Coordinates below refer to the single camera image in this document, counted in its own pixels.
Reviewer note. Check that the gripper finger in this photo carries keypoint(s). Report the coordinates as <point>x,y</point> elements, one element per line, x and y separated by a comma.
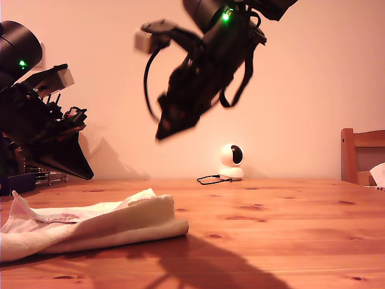
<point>177,126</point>
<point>69,162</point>

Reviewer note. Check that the cream terry tea towel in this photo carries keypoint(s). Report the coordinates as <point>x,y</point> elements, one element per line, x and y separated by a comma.
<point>120,222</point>

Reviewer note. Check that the dark blue box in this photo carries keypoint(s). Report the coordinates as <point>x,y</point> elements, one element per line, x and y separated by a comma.
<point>21,183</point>

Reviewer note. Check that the wooden chair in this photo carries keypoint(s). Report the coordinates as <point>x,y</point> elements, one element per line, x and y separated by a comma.
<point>348,156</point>

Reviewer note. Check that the white tissue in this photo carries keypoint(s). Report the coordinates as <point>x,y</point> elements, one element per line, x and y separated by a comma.
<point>379,174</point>

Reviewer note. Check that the white round security camera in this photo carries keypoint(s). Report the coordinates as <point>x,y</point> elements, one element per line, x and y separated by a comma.
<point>228,156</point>

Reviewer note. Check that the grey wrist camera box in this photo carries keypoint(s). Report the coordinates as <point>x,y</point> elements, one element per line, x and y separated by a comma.
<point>144,40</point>
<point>64,76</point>

